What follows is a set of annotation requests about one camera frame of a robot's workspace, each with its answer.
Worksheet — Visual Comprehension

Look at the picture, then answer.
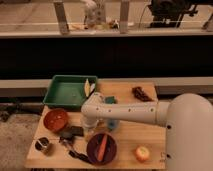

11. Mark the metal cup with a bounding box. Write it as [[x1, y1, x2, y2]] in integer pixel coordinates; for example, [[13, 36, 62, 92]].
[[35, 137, 50, 154]]

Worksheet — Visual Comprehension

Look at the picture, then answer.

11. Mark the wooden table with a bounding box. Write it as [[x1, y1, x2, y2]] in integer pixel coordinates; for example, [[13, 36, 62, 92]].
[[25, 82, 165, 171]]

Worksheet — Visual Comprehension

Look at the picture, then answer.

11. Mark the green plastic tray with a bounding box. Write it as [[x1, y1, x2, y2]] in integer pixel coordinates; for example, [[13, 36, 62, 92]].
[[43, 75, 98, 109]]

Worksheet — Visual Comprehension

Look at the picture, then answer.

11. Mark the red bowl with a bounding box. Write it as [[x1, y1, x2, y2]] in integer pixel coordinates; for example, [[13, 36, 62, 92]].
[[43, 108, 69, 133]]

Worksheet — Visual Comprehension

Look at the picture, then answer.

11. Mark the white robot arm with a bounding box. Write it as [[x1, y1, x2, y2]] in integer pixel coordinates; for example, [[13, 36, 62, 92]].
[[81, 93, 213, 171]]

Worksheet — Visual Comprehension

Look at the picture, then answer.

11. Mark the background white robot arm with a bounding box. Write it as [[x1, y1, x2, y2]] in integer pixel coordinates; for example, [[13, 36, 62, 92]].
[[80, 0, 97, 28]]

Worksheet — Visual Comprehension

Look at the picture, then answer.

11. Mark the red yellow apple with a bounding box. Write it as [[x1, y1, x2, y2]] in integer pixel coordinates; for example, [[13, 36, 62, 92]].
[[135, 146, 150, 162]]

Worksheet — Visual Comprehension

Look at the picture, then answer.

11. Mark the blue small cup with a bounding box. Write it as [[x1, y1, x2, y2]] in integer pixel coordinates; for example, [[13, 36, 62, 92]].
[[107, 120, 119, 131]]

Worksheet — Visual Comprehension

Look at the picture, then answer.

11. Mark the dark red grapes bunch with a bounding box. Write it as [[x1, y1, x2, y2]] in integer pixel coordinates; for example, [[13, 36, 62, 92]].
[[132, 87, 153, 102]]

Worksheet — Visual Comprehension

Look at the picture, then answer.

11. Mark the black eraser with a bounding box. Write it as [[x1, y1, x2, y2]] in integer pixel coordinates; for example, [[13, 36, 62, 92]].
[[66, 126, 84, 137]]

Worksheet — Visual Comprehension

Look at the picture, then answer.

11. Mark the black binder clip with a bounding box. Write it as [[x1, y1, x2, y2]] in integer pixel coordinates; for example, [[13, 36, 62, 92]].
[[59, 136, 74, 145]]

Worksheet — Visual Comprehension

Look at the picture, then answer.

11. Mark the orange carrot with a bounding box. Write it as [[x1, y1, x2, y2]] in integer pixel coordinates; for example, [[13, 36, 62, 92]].
[[97, 134, 108, 162]]

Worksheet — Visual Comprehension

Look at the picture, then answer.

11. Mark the black handled tool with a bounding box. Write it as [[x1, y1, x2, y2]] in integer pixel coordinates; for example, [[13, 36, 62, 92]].
[[68, 151, 92, 164]]

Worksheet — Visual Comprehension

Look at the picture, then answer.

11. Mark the black machine in background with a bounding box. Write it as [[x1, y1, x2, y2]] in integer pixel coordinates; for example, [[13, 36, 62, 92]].
[[148, 0, 198, 28]]

